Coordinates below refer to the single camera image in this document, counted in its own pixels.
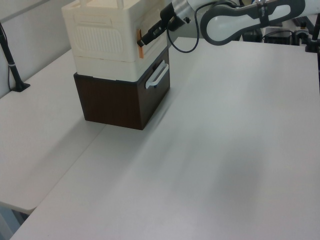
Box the black stand with clamp base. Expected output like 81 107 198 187
304 13 320 53

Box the black strap on arm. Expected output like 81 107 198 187
256 1 271 27

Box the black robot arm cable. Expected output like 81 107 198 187
165 1 218 54

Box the cream cabinet door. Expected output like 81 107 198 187
136 9 168 61

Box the white drawer handle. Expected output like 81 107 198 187
144 60 170 89

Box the black camera stand with white band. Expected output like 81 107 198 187
0 21 31 94

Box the orange door pull tab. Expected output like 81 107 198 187
136 28 146 60

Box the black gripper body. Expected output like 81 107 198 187
146 2 177 41

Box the black electronic equipment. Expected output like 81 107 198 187
241 16 310 47

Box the cream plastic cabinet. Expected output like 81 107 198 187
61 0 169 82

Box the dark brown wooden drawer box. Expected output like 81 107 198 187
73 47 171 131

